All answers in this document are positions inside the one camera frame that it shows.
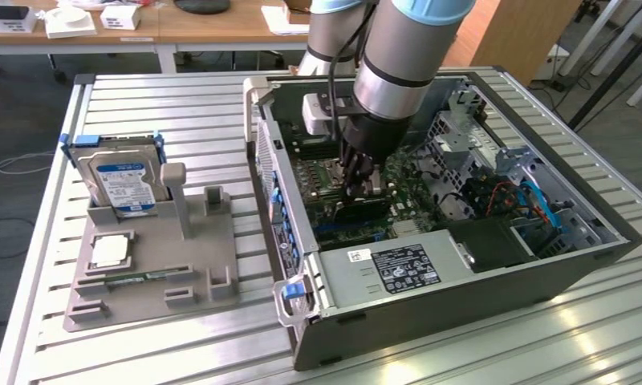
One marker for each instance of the green RAM stick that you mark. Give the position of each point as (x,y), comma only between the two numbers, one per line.
(139,277)

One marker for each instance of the open dark grey PC case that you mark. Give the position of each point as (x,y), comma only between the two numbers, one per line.
(433,321)

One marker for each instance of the grey power supply with label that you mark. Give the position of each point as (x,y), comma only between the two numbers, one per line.
(353,280)

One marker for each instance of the brown cardboard box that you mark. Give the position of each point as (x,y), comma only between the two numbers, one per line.
(297,16)

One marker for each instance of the white box with printed label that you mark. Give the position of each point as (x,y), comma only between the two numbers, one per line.
(13,26)

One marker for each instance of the silver chipset heatsink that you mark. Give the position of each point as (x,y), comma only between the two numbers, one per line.
(406,229)

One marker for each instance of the CPU socket with metal cover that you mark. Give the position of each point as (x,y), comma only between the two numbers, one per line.
(331,172)

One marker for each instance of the wooden desk with white frame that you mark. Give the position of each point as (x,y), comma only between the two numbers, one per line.
(219,24)

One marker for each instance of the black slanted pole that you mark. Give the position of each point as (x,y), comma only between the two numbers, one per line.
(616,78)

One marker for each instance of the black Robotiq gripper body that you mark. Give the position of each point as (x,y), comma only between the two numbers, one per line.
(377,136)

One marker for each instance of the black plastic shroud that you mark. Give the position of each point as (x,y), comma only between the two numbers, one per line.
(486,240)

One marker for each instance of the green motherboard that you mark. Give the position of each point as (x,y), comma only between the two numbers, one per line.
(411,200)

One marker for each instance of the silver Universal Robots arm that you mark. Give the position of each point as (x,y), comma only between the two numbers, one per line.
(401,60)

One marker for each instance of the wooden cabinet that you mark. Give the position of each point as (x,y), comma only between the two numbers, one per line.
(530,40)

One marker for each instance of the white paper stack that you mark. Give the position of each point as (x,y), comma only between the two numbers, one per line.
(283,26)

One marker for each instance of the metal disk bay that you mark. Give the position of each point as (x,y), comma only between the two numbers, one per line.
(520,160)

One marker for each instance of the small white carton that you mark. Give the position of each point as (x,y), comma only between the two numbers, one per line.
(120,18)

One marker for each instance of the hard disk with blue label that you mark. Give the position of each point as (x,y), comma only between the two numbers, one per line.
(123,184)

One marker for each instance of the silver CPU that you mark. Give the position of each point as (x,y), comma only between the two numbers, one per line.
(111,252)

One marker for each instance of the black round pad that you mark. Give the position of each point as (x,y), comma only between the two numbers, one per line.
(200,6)

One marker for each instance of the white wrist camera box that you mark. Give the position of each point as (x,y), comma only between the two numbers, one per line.
(315,116)

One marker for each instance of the blue disk carrier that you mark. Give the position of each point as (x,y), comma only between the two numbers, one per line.
(86,140)

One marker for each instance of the white table frame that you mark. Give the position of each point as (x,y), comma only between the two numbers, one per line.
(582,50)

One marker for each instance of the blue case latch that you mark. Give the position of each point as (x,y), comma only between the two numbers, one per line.
(291,290)

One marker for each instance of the graphics card with black fan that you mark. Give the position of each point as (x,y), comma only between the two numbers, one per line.
(361,214)

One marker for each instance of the white floor unit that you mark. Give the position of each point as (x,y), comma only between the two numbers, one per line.
(552,66)

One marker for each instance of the grey parts rack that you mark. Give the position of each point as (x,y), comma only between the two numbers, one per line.
(155,248)

